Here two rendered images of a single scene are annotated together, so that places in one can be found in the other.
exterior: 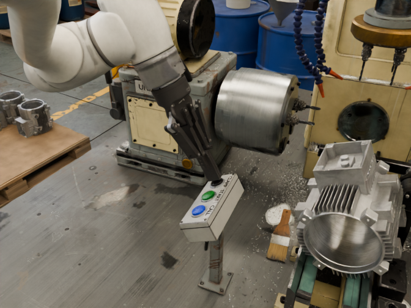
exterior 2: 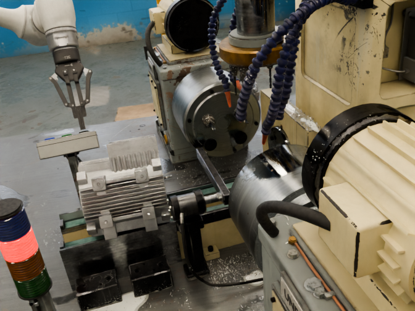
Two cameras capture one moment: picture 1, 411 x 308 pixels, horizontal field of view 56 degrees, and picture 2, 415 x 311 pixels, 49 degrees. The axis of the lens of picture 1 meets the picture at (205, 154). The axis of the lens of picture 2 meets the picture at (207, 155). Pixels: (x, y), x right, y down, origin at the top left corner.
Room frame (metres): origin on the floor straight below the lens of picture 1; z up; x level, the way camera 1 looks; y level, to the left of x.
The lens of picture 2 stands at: (0.23, -1.25, 1.64)
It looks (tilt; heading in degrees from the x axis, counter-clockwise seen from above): 29 degrees down; 54
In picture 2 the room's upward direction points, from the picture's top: 6 degrees counter-clockwise
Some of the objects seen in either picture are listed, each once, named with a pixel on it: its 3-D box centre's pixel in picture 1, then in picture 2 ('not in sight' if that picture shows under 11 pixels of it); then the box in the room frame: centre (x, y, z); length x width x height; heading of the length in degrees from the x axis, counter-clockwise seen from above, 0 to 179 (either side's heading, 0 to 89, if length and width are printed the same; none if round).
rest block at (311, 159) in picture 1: (317, 161); not in sight; (1.05, -0.37, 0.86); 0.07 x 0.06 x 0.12; 67
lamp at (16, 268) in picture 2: not in sight; (25, 260); (0.33, -0.51, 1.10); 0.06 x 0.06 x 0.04
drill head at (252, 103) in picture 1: (243, 108); (210, 105); (1.09, -0.12, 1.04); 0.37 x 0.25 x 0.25; 67
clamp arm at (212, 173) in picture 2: (367, 161); (212, 174); (0.83, -0.43, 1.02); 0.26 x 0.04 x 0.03; 67
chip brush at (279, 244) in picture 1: (281, 233); not in sight; (0.78, -0.22, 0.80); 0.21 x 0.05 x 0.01; 161
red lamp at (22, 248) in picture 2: not in sight; (17, 241); (0.33, -0.51, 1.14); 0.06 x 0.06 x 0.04
